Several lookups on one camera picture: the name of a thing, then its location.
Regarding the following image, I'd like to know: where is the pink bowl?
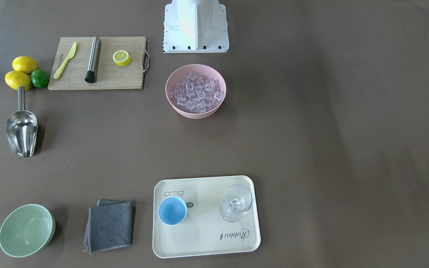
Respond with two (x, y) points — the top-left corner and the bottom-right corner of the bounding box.
(165, 64), (227, 119)

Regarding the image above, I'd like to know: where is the steel ice scoop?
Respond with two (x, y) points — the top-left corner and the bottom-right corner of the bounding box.
(5, 86), (38, 157)

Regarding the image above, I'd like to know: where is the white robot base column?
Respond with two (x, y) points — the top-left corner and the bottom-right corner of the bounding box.
(162, 0), (230, 53)

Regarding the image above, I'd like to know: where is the clear ice cubes pile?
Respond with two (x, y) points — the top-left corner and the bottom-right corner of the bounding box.
(166, 72), (225, 114)

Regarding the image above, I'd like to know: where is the light blue cup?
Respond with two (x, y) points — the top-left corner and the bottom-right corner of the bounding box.
(157, 196), (187, 226)

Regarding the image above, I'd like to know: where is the clear wine glass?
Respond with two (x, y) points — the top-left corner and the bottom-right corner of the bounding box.
(219, 184), (252, 222)

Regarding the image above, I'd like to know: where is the cream serving tray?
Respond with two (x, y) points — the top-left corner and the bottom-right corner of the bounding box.
(153, 175), (261, 258)

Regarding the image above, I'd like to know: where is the wooden cutting board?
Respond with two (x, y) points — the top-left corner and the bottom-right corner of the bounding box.
(48, 36), (147, 90)

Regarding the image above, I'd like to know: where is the half lemon slice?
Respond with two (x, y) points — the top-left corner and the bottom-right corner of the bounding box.
(112, 50), (131, 66)

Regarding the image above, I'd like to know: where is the yellow plastic knife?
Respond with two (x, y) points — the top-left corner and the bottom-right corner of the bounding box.
(53, 42), (77, 80)

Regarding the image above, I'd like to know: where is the green lime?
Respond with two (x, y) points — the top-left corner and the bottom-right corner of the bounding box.
(30, 68), (50, 88)

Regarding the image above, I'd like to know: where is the yellow lemon upper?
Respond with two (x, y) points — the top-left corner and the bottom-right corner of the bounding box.
(12, 55), (39, 75)

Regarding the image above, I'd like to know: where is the yellow lemon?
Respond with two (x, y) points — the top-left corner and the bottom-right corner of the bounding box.
(12, 55), (39, 75)
(4, 71), (33, 90)

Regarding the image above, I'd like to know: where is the yellow lemon lower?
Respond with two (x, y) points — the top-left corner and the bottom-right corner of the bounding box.
(4, 71), (33, 90)

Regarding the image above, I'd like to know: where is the green bowl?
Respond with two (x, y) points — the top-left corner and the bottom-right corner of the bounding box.
(0, 204), (55, 258)

